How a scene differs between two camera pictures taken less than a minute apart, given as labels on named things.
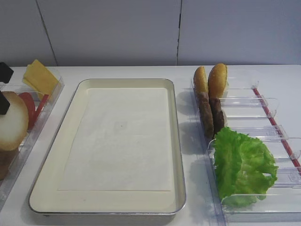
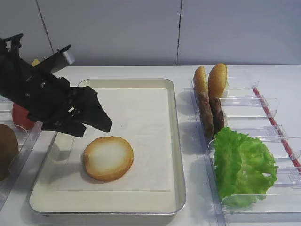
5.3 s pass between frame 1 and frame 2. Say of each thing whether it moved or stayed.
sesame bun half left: stayed
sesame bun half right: stayed
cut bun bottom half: moved
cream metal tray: stayed
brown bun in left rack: stayed
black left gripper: moved
